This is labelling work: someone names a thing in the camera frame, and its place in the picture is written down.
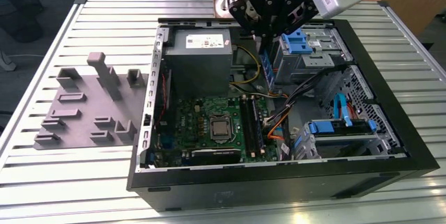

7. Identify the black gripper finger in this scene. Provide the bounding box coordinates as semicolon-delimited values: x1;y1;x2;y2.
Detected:
270;0;320;37
228;0;276;52

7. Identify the blue RAM stick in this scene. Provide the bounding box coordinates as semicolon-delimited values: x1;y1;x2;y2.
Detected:
258;49;276;90

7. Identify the black RAM slot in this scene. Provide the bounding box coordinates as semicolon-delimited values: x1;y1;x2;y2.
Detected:
238;96;253;157

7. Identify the dark RAM stick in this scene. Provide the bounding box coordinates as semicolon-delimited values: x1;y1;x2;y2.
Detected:
250;98;264;155

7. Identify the large blue bay latch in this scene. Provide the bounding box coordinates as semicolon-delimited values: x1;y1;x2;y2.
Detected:
280;29;316;55

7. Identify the metal disk bay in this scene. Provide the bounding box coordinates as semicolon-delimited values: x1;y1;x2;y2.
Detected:
273;25;352;84

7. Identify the gray power supply unit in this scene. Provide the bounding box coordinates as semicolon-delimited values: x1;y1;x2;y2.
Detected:
164;28;233;98

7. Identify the CPU socket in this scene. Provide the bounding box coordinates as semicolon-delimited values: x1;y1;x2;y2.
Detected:
206;113;234;144

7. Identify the blue disk carrier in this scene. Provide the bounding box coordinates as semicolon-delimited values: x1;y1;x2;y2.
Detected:
308;121;335;135

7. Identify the green motherboard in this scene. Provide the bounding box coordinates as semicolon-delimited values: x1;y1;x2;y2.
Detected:
149;96;278;167

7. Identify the silver CPU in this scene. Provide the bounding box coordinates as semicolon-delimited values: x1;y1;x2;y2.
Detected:
210;121;230;136

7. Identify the metal disk cage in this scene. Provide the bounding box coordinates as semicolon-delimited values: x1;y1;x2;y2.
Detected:
292;119;407;161

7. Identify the black graphics card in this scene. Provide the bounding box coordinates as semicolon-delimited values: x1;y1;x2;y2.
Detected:
189;148;241;164

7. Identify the black PC case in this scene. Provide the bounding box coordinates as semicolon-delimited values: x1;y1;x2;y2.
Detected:
125;17;440;212

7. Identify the gray parts rack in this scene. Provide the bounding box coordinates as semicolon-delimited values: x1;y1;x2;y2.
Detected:
30;51;149;151

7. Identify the black mesh bin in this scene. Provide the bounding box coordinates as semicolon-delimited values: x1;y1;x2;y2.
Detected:
0;0;43;43

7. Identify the white stand foot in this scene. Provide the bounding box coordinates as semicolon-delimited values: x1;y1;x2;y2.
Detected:
0;49;17;72

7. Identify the yellow wire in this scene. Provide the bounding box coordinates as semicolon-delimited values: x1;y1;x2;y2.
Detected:
230;46;261;85

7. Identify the black wire bundle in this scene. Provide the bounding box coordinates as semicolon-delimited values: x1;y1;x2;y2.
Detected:
266;64;348;128

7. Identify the blue flat wire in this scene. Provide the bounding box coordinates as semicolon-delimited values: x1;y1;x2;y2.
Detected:
332;93;352;127

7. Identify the red wire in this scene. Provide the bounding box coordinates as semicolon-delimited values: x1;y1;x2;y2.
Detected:
154;69;170;125

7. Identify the orange wire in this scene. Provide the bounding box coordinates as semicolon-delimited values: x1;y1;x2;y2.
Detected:
266;121;289;140

